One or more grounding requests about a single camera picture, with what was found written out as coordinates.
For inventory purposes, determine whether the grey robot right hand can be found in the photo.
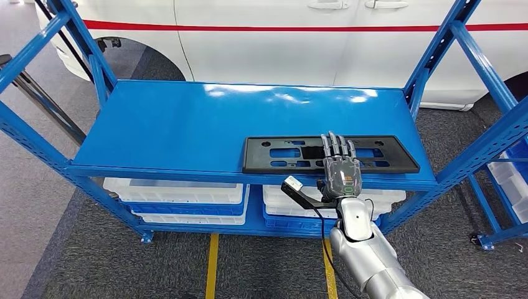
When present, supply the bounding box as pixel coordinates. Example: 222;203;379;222
316;131;364;203

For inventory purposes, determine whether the black plastic panel part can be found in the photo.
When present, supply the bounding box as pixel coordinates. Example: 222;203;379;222
242;135;421;175

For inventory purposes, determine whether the blue metal shelf rack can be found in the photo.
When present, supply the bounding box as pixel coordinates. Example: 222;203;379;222
0;0;528;244

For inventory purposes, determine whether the blue wheeled shelf rack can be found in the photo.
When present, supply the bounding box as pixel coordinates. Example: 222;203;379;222
468;140;528;252

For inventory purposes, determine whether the blue plastic bin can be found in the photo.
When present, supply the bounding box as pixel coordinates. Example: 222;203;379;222
120;186;248;217
505;138;528;170
263;204;382;238

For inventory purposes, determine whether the white car red stripe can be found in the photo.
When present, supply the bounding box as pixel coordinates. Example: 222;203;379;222
35;0;528;112

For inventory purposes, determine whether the yellow floor tape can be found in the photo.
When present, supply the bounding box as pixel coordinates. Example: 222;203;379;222
205;234;339;299

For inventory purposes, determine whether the chrome base stanchion pole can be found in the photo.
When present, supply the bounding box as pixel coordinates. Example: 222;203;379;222
0;54;87;146

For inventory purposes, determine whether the thin black rod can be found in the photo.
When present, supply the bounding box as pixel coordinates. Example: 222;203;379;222
35;0;95;81

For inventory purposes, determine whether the black camera bracket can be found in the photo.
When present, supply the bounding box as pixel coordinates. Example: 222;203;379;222
280;181;339;210

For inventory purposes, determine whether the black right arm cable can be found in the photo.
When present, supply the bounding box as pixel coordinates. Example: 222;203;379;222
313;197;375;299

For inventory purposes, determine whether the white car door handle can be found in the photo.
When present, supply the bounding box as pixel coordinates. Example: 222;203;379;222
365;0;409;10
307;0;351;11

